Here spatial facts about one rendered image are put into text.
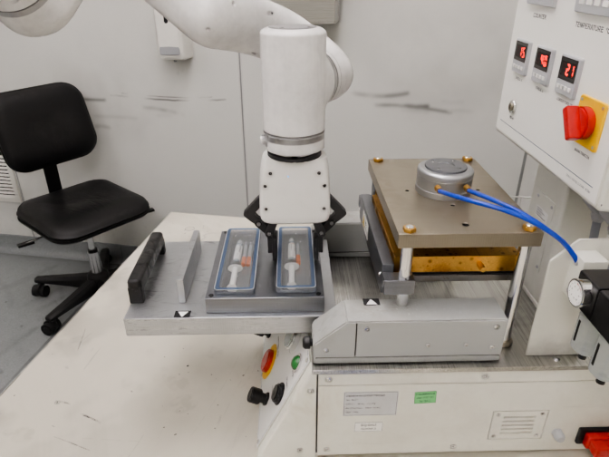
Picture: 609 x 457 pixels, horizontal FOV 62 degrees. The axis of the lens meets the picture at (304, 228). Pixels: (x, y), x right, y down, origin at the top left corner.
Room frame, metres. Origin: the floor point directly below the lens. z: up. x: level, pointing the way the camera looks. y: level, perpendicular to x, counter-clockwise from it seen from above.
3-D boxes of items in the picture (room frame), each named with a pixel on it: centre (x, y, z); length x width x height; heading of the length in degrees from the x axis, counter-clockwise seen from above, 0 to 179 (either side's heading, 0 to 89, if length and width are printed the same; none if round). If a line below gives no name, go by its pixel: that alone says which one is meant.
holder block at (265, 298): (0.68, 0.06, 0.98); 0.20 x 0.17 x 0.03; 2
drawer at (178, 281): (0.68, 0.10, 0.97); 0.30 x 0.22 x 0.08; 92
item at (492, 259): (0.68, -0.20, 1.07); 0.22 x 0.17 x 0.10; 2
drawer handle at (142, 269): (0.67, 0.24, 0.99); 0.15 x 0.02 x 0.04; 2
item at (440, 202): (0.67, -0.23, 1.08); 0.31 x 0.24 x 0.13; 2
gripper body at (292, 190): (0.68, 0.01, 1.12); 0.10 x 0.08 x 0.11; 92
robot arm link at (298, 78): (0.69, 0.01, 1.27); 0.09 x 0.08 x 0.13; 147
